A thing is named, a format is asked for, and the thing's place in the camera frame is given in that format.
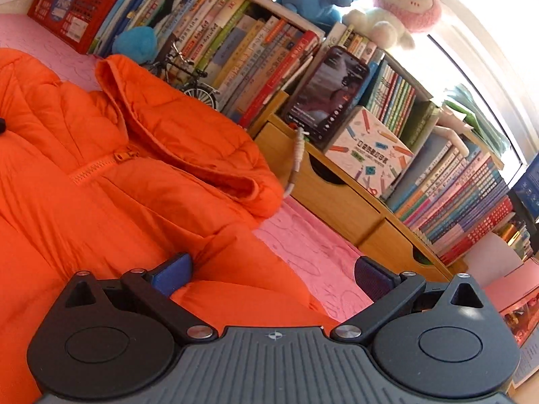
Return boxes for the pink toy house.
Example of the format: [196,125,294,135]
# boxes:
[483,257,539,348]

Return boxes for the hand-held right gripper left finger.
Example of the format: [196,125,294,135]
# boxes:
[62,252,220,344]

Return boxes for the orange puffer jacket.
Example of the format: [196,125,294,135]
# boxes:
[0,48,342,404]

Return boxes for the round blue plush ball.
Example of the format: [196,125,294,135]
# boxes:
[112,26,158,65]

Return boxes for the pale blue file box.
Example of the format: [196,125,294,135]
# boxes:
[385,107,470,211]

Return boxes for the white pencil print box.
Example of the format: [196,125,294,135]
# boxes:
[324,106,415,200]

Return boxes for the white framed window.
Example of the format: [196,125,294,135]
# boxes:
[421,0,539,169]

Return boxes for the row of pastel spined books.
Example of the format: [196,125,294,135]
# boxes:
[387,139,514,266]

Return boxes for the small blue plush toy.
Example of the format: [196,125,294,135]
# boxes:
[274,0,352,24]

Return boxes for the red plastic crate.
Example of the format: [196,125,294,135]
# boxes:
[27,0,123,53]

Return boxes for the white card sheet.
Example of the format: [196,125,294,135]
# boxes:
[465,231,523,289]

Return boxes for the black smartphone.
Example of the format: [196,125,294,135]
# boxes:
[281,45,371,150]

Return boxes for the blue cardboard box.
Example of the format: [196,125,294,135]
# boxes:
[511,164,539,220]

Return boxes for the white charging cable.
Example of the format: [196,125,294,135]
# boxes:
[284,128,309,198]

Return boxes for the miniature bicycle model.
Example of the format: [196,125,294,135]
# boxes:
[145,40,220,112]

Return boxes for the row of shiny small books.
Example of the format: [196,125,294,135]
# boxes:
[495,214,533,262]

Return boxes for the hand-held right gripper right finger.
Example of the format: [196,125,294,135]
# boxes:
[329,255,486,344]

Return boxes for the wooden drawer organizer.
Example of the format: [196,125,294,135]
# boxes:
[253,90,468,282]

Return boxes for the black fabric strap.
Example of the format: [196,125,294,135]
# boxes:
[154,0,220,28]

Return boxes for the stack of green folders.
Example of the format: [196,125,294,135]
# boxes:
[442,84,512,152]

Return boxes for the pink white bunny plush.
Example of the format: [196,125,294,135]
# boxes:
[342,0,443,49]

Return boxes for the wooden framed notice stand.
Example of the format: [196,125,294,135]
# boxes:
[511,332,539,390]

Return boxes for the row of tall blue books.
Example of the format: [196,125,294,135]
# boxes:
[86,0,169,57]

